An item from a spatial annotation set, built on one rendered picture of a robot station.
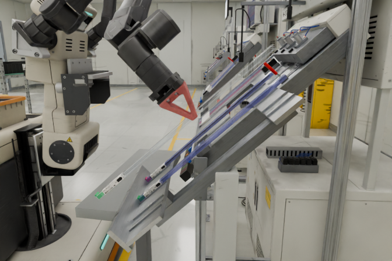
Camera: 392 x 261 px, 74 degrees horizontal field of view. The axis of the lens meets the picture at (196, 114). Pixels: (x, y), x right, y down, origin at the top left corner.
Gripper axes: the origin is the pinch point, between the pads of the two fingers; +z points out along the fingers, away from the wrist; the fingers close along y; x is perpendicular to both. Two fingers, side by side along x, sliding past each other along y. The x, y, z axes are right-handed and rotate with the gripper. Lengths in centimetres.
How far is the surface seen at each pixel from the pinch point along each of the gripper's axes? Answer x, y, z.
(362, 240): -10, 34, 87
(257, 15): -70, 178, 2
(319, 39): -44, 39, 16
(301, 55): -36, 39, 16
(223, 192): 9.3, 7.9, 22.1
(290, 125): -33, 177, 97
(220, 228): 16.8, 7.8, 29.8
